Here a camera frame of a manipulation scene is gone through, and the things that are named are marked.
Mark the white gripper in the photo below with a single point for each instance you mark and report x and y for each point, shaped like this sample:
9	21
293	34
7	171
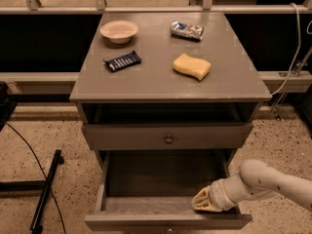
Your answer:
216	193

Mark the grey drawer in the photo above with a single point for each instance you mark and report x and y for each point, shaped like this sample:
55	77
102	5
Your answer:
153	191
166	136

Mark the grey top drawer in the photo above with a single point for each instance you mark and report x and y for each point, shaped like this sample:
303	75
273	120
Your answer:
166	136

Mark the grey wooden drawer cabinet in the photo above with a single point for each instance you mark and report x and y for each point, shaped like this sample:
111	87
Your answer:
152	92

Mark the yellow sponge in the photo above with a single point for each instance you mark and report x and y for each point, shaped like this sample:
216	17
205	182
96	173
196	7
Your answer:
195	67

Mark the dark blue snack packet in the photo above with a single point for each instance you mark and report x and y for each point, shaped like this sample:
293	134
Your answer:
122	62

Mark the black metal stand base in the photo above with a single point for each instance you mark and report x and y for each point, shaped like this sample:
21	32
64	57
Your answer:
44	187

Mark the silver crumpled chip bag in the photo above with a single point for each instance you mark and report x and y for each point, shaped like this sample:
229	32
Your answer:
186	30

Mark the white ceramic bowl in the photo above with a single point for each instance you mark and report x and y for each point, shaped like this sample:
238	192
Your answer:
119	31

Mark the metal railing frame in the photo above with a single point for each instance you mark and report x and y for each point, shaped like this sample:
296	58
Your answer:
156	4

